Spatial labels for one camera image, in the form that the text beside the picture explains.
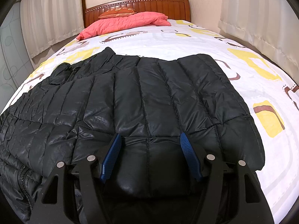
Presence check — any patterned white yellow bedsheet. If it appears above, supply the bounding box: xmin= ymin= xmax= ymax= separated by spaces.
xmin=0 ymin=19 xmax=299 ymax=218

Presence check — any wooden headboard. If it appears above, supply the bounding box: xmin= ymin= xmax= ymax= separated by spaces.
xmin=83 ymin=0 xmax=192 ymax=28

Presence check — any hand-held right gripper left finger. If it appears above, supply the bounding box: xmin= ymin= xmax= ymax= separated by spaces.
xmin=28 ymin=133 xmax=122 ymax=224

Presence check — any cream pleated curtain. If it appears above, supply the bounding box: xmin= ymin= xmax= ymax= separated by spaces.
xmin=217 ymin=0 xmax=299 ymax=69
xmin=20 ymin=0 xmax=85 ymax=60

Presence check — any orange embroidered pillow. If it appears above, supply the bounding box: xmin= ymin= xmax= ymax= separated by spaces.
xmin=98 ymin=7 xmax=137 ymax=19

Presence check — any pink quilted blanket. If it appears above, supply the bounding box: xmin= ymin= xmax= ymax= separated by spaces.
xmin=77 ymin=11 xmax=172 ymax=41

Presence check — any black puffer jacket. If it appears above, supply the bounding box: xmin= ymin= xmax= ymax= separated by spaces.
xmin=0 ymin=47 xmax=266 ymax=224

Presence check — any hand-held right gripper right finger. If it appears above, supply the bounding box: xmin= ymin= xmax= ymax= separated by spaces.
xmin=179 ymin=132 xmax=274 ymax=224

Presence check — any frosted glass wardrobe door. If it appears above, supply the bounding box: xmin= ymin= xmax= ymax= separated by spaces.
xmin=0 ymin=3 xmax=36 ymax=104

